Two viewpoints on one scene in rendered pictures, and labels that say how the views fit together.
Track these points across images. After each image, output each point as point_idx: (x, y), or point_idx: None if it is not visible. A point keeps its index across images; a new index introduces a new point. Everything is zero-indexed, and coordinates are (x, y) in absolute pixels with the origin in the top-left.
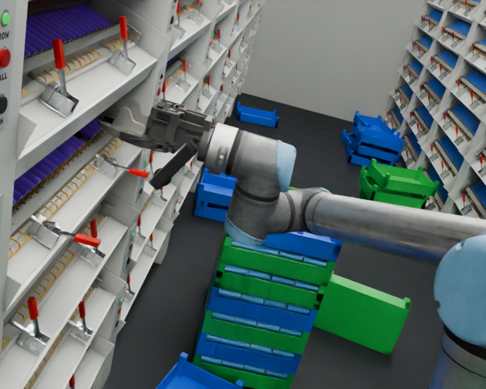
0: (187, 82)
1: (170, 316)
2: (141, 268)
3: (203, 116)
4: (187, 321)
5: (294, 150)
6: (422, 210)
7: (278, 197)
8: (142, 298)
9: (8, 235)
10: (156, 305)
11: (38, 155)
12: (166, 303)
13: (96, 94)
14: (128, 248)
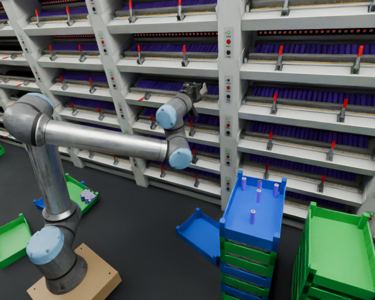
0: (344, 116)
1: (283, 244)
2: (292, 211)
3: (185, 89)
4: (281, 253)
5: (161, 109)
6: (96, 128)
7: (165, 130)
8: (296, 231)
9: (119, 80)
10: (292, 238)
11: (128, 69)
12: (296, 243)
13: (157, 65)
14: (225, 155)
